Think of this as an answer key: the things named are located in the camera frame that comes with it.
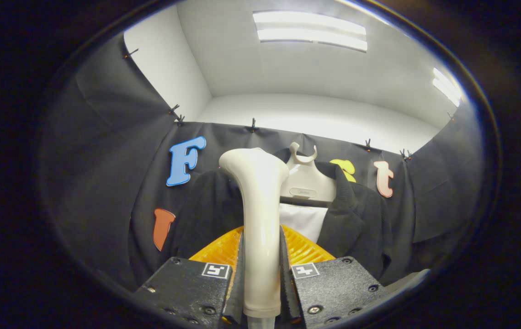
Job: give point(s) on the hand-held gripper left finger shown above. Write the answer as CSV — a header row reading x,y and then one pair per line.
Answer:
x,y
183,288

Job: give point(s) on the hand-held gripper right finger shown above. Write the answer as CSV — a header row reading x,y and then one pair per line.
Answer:
x,y
338,288

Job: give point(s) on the black suit jacket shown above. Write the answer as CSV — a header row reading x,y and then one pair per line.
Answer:
x,y
356,219

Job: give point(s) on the white garment steamer head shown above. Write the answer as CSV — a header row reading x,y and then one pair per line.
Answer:
x,y
260,219

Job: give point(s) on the white plastic hanger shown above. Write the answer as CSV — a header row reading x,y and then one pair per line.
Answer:
x,y
306,183

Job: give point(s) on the black backdrop cloth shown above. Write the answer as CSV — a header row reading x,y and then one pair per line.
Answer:
x,y
105,160

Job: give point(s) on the row of black clips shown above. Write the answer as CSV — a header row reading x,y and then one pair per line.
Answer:
x,y
253,124

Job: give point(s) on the ceiling light panel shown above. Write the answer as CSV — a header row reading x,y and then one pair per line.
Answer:
x,y
447,87

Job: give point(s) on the long ceiling light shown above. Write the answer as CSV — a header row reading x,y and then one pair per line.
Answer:
x,y
311,29

